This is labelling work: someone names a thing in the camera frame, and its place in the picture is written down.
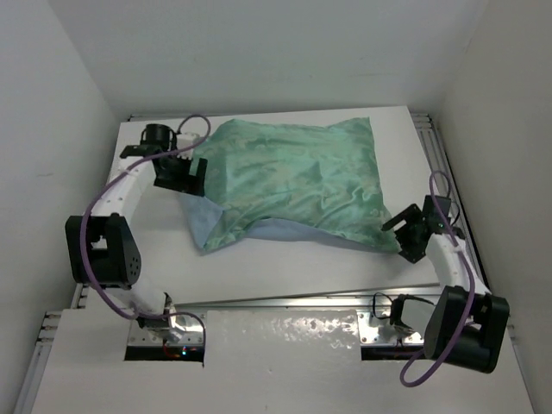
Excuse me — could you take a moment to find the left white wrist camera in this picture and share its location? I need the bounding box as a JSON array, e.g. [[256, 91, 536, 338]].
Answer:
[[177, 132, 203, 149]]

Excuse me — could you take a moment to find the white front cover panel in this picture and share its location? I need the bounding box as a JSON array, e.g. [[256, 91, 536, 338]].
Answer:
[[34, 309, 531, 413]]

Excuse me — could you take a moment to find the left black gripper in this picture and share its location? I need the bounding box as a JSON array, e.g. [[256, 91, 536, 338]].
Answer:
[[154, 150, 204, 196]]

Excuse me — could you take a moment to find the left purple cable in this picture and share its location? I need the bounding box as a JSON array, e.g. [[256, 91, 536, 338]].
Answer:
[[80, 114, 212, 350]]

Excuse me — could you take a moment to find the aluminium frame rail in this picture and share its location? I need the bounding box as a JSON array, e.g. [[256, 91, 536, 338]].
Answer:
[[12, 112, 536, 414]]

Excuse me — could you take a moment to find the light blue pillowcase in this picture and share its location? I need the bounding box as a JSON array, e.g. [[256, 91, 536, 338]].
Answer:
[[181, 117, 399, 254]]

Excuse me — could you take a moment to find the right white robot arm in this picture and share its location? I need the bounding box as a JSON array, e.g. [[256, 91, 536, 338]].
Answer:
[[382, 196, 510, 373]]

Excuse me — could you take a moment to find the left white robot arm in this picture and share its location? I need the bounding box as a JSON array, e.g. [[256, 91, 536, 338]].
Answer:
[[65, 123, 208, 344]]

